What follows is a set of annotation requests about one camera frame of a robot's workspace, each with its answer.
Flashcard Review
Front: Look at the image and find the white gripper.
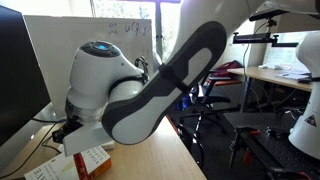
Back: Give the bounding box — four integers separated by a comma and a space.
52, 119, 113, 156

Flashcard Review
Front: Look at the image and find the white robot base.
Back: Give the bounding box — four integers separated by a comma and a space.
288, 31, 320, 161

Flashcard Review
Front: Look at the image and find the black camera on boom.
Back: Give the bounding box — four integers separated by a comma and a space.
233, 10, 298, 47

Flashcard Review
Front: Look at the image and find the black monitor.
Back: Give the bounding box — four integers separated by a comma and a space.
0, 6, 50, 145

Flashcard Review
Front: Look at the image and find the white whiteboard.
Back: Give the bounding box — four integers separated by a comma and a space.
24, 15, 153, 117

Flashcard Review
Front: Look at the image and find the black perforated breadboard table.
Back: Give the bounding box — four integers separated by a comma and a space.
224, 113, 320, 180

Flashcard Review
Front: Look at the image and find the red backpack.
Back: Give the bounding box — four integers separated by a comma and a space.
212, 60, 242, 77

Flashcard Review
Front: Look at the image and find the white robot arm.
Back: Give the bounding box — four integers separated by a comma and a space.
52, 0, 319, 156

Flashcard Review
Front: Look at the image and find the black office chair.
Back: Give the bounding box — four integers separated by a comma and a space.
179, 70, 232, 134

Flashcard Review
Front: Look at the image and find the black monitor cable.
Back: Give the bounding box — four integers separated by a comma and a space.
0, 117, 68, 180

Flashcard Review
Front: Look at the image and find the wooden background desk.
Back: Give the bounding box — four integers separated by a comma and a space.
228, 66, 312, 92

